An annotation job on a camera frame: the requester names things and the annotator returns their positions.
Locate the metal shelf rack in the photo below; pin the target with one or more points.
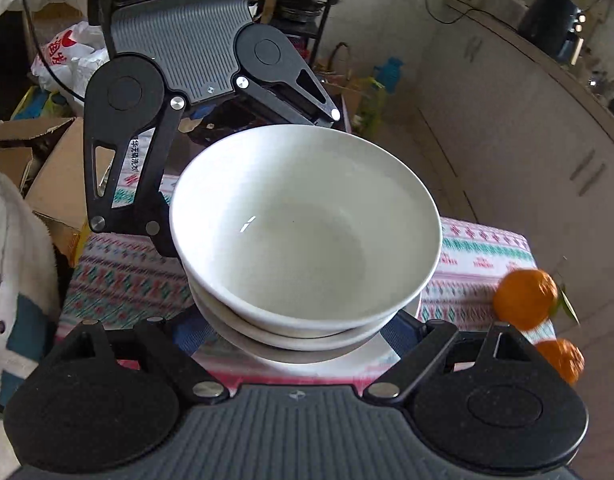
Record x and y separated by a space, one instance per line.
322 35

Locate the white plastic bag red print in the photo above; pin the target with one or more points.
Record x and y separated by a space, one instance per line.
67 60

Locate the black air fryer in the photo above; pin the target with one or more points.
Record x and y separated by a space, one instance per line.
547 20

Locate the white knit cardigan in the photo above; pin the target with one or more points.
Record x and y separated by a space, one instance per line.
17 270

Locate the white fruit-print plate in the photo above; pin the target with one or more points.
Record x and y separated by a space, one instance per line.
337 365

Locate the cardboard box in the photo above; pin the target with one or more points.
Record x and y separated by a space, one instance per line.
17 132
62 175

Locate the patterned tablecloth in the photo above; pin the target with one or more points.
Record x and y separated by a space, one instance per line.
477 260

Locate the dark lidded pot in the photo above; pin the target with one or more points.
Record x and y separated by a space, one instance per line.
302 7

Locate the blue plastic jug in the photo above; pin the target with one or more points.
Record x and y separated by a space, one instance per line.
389 75

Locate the green plastic item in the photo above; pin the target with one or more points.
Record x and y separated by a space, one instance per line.
372 110

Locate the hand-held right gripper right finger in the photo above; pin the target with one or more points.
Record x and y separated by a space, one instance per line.
404 335

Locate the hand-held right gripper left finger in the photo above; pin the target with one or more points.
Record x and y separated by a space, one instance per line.
189 335

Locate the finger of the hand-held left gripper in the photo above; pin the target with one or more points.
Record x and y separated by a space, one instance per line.
327 110
159 237

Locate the orange with leafy stem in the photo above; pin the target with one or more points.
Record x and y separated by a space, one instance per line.
524 300

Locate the orange without leaf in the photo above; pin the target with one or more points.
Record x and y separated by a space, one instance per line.
562 360

